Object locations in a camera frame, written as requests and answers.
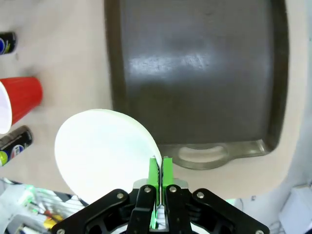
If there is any red plastic cup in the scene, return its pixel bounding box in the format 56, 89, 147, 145
0, 77, 44, 135

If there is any black soda can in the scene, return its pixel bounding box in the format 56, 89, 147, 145
0, 32, 17, 56
0, 125, 33, 168

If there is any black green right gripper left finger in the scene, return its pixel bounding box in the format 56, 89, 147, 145
51, 156, 161, 234

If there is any dark grey serving tray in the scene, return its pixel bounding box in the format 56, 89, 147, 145
104, 0, 290, 171

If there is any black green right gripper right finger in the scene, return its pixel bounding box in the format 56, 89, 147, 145
161, 156, 270, 234

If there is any white round plate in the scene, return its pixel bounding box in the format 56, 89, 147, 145
54, 108, 162, 205

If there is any white box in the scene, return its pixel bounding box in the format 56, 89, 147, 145
277, 186, 312, 234

